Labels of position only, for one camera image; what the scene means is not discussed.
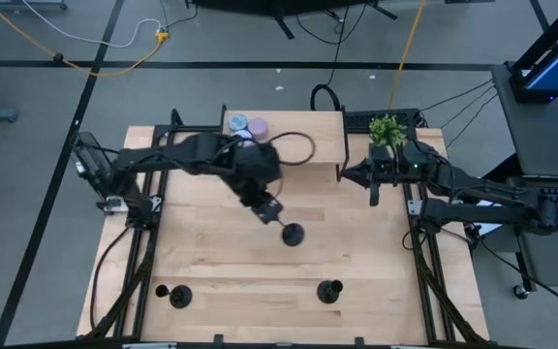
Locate green plant in white pot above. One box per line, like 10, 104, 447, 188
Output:
368, 113, 409, 149

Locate white paper sheet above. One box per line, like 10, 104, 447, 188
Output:
472, 220, 503, 238

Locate black backdrop panel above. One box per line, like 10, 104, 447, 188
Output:
184, 0, 399, 41

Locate yellow hanging cable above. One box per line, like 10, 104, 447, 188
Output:
387, 0, 428, 111

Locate black hanging cable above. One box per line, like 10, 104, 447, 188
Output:
307, 0, 353, 113

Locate blue-grey patterned candle jar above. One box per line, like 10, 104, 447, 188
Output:
228, 112, 250, 133

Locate yellow extension cable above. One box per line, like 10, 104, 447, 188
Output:
0, 0, 170, 78

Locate black floor cable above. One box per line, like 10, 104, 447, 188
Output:
475, 237, 558, 315

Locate thin black cable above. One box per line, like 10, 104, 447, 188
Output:
445, 92, 499, 147
418, 78, 496, 113
439, 85, 497, 131

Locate purple candle jar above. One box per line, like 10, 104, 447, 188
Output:
248, 117, 269, 142

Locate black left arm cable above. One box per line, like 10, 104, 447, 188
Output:
265, 130, 318, 169

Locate black aluminium rig frame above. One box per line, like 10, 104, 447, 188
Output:
77, 109, 491, 349

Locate white dotted candle jar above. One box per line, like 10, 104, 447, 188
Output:
232, 129, 256, 149

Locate grey cart base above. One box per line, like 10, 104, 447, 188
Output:
0, 0, 70, 11

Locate black cable loop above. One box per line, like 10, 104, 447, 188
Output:
400, 227, 428, 251

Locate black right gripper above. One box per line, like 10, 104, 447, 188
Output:
340, 143, 405, 207

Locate black cable on table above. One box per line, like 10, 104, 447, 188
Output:
88, 225, 133, 332

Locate grey desk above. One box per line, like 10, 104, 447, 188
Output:
489, 62, 558, 290

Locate black knob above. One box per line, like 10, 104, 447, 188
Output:
155, 283, 194, 310
316, 278, 344, 305

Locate black mesh cable tray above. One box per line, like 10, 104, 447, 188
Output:
344, 109, 428, 133

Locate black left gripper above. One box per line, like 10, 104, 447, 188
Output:
238, 169, 284, 225

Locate black wire mesh basket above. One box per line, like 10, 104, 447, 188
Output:
69, 131, 115, 195

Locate white floor cable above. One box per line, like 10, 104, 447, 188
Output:
20, 0, 163, 49

